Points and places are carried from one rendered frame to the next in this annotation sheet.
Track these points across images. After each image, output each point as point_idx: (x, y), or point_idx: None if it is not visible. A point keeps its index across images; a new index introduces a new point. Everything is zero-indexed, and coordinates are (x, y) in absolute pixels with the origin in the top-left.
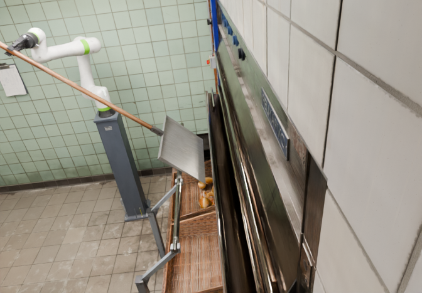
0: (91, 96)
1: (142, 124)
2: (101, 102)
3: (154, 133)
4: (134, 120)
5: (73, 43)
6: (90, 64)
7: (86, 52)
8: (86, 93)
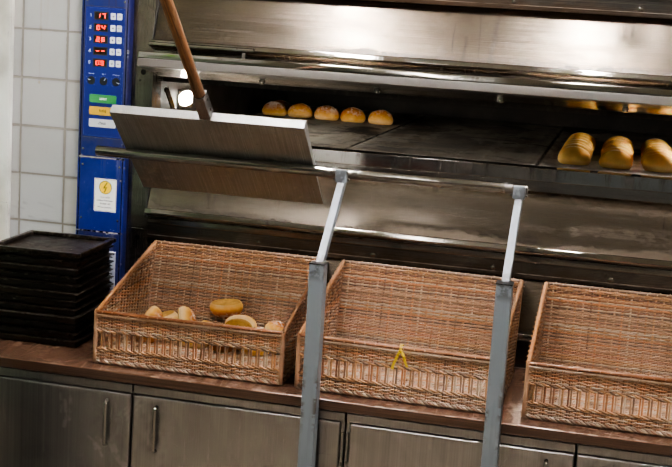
0: None
1: (198, 79)
2: (171, 3)
3: (206, 107)
4: (194, 64)
5: None
6: None
7: None
8: None
